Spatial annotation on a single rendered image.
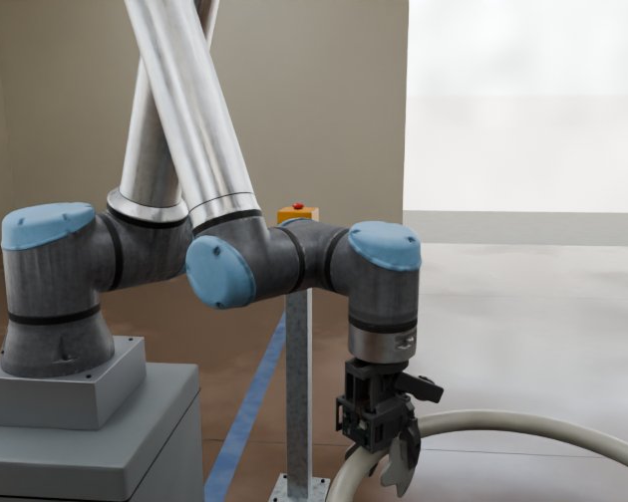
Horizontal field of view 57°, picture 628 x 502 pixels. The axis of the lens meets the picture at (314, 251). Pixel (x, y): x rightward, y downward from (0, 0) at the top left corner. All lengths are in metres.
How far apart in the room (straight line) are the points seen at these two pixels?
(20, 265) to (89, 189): 6.62
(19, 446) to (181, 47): 0.67
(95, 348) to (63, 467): 0.21
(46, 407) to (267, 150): 6.04
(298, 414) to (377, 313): 1.47
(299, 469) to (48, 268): 1.46
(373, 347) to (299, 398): 1.41
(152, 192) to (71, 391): 0.36
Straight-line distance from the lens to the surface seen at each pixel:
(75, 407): 1.07
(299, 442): 2.21
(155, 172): 1.07
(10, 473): 1.05
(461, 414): 0.92
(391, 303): 0.71
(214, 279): 0.69
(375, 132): 6.85
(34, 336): 1.08
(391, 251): 0.69
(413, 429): 0.82
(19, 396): 1.11
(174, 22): 0.79
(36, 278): 1.05
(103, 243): 1.08
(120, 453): 1.00
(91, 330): 1.09
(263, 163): 6.97
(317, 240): 0.76
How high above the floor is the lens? 1.34
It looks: 12 degrees down
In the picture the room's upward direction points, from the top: straight up
